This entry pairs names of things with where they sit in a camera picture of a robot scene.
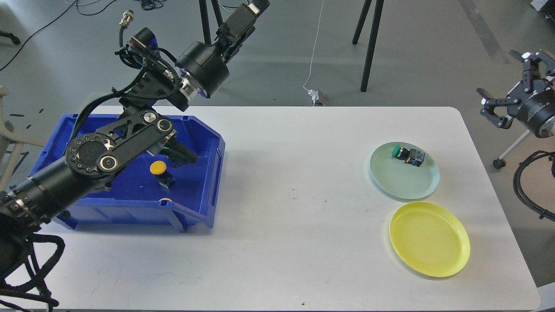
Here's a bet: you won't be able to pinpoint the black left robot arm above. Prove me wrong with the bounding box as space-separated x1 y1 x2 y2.
1 0 270 312

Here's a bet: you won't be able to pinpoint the yellow plate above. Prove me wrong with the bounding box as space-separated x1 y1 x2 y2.
388 201 470 278

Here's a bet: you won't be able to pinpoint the white cable with plug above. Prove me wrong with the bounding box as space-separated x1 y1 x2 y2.
302 0 327 107

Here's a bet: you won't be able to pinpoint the black tripod legs right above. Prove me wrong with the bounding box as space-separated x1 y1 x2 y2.
352 0 385 92

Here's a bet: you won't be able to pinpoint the blue plastic bin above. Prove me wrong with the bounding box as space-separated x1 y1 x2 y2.
53 115 225 232

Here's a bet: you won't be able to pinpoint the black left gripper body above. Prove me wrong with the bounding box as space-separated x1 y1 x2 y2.
175 42 229 98

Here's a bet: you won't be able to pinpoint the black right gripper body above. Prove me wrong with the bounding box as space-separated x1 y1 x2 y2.
507 80 555 138

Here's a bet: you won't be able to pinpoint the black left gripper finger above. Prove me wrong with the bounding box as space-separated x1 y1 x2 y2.
215 0 270 59

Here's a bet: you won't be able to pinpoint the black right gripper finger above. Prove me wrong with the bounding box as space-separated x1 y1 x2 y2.
509 49 555 85
476 88 519 130

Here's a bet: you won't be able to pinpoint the black floor cables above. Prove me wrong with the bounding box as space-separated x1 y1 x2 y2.
0 0 250 72

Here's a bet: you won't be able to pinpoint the beige chair frame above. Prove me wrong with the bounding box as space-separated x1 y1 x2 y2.
0 86 47 191

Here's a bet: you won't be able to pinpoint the light green plate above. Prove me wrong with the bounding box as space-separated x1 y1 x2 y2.
368 141 440 201

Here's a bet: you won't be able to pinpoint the white caster stand leg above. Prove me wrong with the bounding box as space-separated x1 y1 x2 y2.
492 130 531 169

